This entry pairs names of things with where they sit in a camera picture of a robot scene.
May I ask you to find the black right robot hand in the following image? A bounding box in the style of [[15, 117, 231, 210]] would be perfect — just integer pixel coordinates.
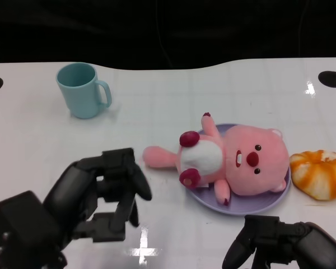
[[222, 214, 336, 269]]

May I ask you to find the pink plush beaver doll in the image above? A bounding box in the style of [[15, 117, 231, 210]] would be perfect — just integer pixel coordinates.
[[142, 112, 291, 207]]

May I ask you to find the orange white plush pumpkin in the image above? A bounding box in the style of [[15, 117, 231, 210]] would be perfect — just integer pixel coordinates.
[[289, 150, 336, 201]]

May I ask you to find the black backdrop cloth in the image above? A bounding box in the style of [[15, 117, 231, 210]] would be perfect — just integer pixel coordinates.
[[0, 0, 336, 71]]

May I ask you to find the light blue plastic mug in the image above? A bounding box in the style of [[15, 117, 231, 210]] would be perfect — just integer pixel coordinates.
[[55, 62, 113, 120]]

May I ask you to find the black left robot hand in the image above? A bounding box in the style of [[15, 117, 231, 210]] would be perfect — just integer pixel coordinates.
[[41, 147, 153, 243]]

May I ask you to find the lilac plastic plate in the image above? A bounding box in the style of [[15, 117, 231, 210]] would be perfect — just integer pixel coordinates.
[[184, 123, 293, 216]]

